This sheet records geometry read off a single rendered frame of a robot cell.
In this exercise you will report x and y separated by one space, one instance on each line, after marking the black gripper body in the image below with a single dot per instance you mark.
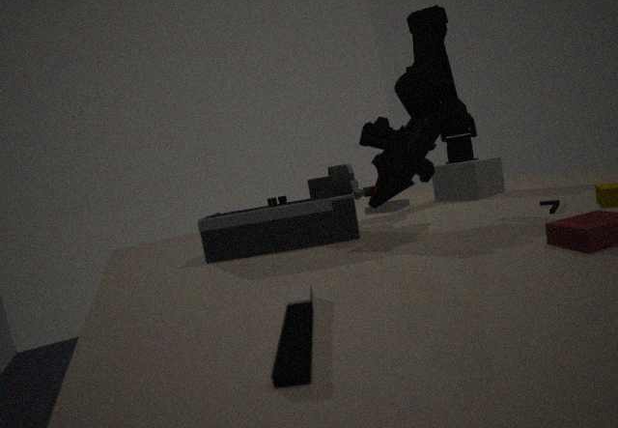
409 158

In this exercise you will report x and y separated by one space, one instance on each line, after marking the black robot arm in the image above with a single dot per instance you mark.
428 93

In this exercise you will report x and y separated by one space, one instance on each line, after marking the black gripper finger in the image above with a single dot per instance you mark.
380 172
392 183

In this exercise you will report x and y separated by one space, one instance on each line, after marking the olive yellow block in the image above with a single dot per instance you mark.
607 195

